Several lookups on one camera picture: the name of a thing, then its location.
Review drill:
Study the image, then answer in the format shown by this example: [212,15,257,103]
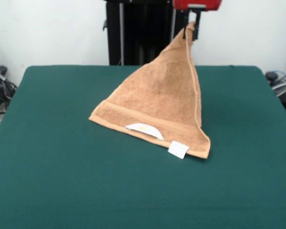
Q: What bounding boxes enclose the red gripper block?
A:
[173,0,224,40]

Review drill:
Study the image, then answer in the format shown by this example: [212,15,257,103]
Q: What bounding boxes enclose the tan terry towel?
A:
[88,21,212,160]

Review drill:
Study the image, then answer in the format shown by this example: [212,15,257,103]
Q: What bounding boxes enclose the dark green table cloth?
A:
[0,65,286,229]

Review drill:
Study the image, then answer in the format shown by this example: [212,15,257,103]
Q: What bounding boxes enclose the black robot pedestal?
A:
[102,0,189,66]

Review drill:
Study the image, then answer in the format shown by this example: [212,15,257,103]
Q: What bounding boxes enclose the black lump with cables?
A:
[0,65,18,114]

